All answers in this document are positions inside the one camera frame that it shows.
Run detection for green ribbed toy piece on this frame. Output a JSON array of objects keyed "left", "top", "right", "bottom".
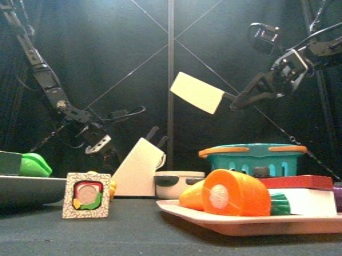
[{"left": 269, "top": 192, "right": 292, "bottom": 216}]

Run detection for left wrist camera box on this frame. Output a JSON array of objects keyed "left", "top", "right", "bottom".
[{"left": 101, "top": 105, "right": 147, "bottom": 125}]

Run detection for large orange carrot slice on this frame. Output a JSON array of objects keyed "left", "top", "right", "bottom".
[{"left": 201, "top": 168, "right": 273, "bottom": 217}]

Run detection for dark green toy block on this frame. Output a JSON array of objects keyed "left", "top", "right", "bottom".
[{"left": 0, "top": 150, "right": 24, "bottom": 176}]

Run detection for wooden toy knife holder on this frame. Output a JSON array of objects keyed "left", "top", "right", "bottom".
[{"left": 111, "top": 137, "right": 167, "bottom": 198}]

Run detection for purple toy piece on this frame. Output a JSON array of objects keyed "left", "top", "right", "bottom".
[{"left": 332, "top": 181, "right": 342, "bottom": 213}]

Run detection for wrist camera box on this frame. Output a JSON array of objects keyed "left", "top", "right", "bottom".
[
  {"left": 248, "top": 22, "right": 284, "bottom": 57},
  {"left": 101, "top": 105, "right": 147, "bottom": 125}
]

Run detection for white pot black handles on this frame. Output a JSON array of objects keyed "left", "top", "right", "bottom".
[{"left": 154, "top": 170, "right": 207, "bottom": 200}]

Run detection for speckled sushi roll tile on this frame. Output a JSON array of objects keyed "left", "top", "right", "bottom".
[{"left": 62, "top": 171, "right": 113, "bottom": 220}]

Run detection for toy cleaver cream blade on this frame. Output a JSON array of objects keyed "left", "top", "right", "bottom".
[{"left": 169, "top": 71, "right": 238, "bottom": 115}]

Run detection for teal basket orange handles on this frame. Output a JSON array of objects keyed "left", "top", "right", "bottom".
[{"left": 198, "top": 142, "right": 310, "bottom": 178}]

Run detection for black knob in basket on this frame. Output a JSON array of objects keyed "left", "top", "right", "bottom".
[{"left": 253, "top": 166, "right": 272, "bottom": 178}]

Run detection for short black knife handle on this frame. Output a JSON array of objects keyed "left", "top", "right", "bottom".
[{"left": 157, "top": 135, "right": 171, "bottom": 150}]

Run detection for red toy block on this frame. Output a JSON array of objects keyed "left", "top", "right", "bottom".
[{"left": 258, "top": 174, "right": 336, "bottom": 190}]

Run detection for grey plate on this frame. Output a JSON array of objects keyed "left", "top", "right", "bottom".
[{"left": 0, "top": 174, "right": 69, "bottom": 208}]

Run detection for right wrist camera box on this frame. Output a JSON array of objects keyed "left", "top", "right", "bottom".
[{"left": 248, "top": 22, "right": 284, "bottom": 57}]

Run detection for white toy block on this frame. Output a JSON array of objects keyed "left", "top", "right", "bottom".
[{"left": 268, "top": 187, "right": 338, "bottom": 217}]

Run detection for bright green toy pepper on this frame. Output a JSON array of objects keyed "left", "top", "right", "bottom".
[{"left": 19, "top": 152, "right": 54, "bottom": 178}]

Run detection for long black knife handle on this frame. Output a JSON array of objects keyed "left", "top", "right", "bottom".
[{"left": 145, "top": 125, "right": 162, "bottom": 141}]

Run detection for vertical metal frame pole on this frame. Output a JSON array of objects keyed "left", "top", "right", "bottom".
[{"left": 167, "top": 0, "right": 175, "bottom": 171}]

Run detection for slanted dark frame pole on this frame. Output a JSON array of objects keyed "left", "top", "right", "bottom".
[{"left": 302, "top": 0, "right": 341, "bottom": 174}]

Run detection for small orange carrot piece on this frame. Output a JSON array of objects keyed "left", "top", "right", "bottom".
[{"left": 178, "top": 179, "right": 207, "bottom": 212}]

